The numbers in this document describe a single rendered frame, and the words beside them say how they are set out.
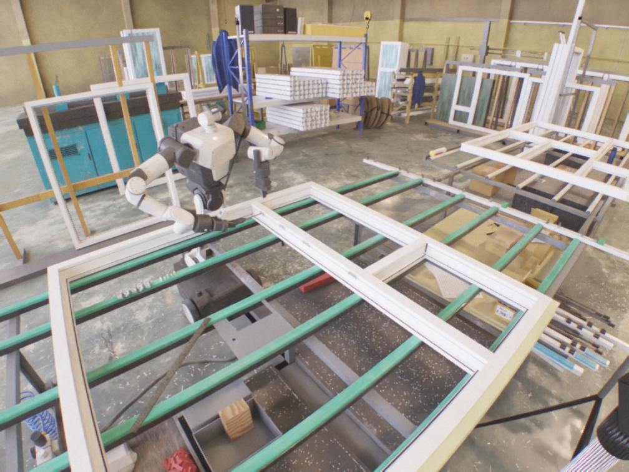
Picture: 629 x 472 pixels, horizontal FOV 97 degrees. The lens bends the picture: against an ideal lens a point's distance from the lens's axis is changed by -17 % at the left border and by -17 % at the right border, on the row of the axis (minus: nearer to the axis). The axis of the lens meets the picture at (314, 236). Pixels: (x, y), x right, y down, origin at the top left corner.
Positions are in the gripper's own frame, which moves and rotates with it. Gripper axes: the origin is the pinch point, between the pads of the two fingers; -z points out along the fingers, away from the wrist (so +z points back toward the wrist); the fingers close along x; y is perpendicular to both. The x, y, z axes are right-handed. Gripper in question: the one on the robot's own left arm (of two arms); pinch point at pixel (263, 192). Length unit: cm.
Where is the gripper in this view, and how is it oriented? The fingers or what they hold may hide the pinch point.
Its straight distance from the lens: 188.4
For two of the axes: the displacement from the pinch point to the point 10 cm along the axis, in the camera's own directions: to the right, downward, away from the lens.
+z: 0.0, -8.6, -5.2
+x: 6.3, 4.0, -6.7
